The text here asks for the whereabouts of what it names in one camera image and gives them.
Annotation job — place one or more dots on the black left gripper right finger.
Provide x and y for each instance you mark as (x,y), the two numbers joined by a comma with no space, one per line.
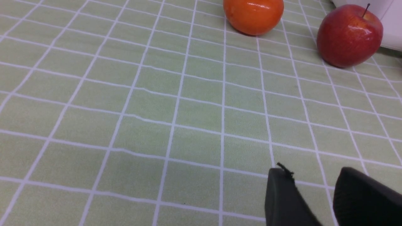
(360,200)

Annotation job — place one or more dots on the red apple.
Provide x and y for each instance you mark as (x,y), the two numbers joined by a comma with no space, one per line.
(349,35)

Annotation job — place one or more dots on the white toaster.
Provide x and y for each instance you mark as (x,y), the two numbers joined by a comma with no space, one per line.
(390,14)

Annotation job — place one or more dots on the green checkered tablecloth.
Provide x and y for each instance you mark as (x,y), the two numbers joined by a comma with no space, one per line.
(158,113)

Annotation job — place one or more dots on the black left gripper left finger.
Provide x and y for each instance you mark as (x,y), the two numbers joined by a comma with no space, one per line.
(284,204)

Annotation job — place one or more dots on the orange persimmon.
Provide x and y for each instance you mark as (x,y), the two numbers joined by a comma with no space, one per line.
(253,17)

